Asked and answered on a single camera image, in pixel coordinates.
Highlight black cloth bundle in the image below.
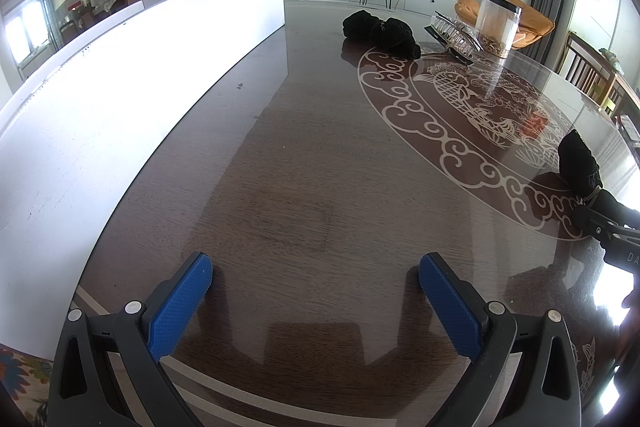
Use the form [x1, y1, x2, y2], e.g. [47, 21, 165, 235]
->
[370, 18, 422, 60]
[557, 130, 604, 198]
[342, 10, 385, 40]

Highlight wooden chair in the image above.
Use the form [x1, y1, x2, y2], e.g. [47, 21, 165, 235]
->
[555, 32, 640, 130]

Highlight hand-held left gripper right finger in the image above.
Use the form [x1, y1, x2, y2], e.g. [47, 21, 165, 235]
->
[419, 252, 583, 427]

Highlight glass tray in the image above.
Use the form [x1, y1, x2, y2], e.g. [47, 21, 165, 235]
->
[423, 11, 484, 67]

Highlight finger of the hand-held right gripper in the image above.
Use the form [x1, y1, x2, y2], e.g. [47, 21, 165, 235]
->
[573, 204, 640, 249]
[595, 190, 640, 228]

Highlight dining table with chairs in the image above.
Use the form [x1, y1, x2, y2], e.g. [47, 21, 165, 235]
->
[59, 0, 145, 38]

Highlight orange lounge chair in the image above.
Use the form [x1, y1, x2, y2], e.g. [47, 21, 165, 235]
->
[454, 0, 556, 50]

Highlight floral chair cushion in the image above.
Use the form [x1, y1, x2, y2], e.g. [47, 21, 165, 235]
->
[0, 342, 54, 427]

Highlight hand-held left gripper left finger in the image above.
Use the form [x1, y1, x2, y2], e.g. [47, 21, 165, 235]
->
[47, 251, 214, 427]

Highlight clear plastic jar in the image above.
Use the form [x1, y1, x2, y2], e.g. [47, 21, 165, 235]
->
[473, 0, 523, 58]

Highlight bright window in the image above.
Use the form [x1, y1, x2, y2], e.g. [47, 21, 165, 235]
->
[5, 1, 49, 64]

